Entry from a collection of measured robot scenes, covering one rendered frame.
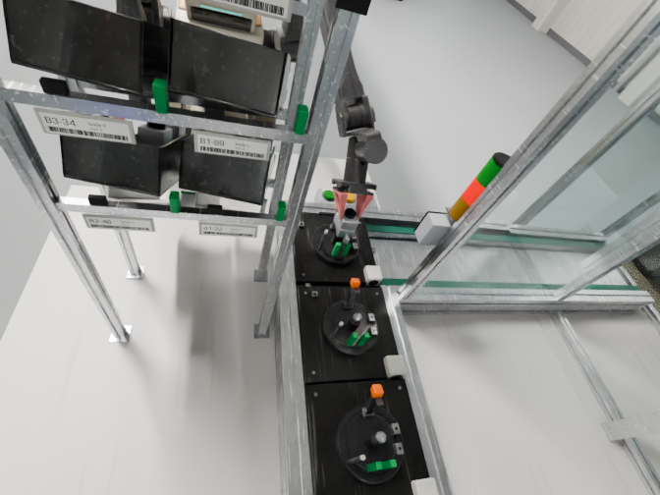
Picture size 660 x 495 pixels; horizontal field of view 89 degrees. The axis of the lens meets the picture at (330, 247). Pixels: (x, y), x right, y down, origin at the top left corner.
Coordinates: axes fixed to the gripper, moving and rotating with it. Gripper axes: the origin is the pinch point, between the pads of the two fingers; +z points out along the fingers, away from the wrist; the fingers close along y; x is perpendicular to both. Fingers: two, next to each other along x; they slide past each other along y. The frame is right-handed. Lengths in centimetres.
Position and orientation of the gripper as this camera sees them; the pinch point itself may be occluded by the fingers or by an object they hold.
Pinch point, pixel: (349, 216)
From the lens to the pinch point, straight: 87.5
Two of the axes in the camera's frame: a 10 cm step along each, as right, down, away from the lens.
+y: 9.5, 0.3, 3.1
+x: -2.8, -3.2, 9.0
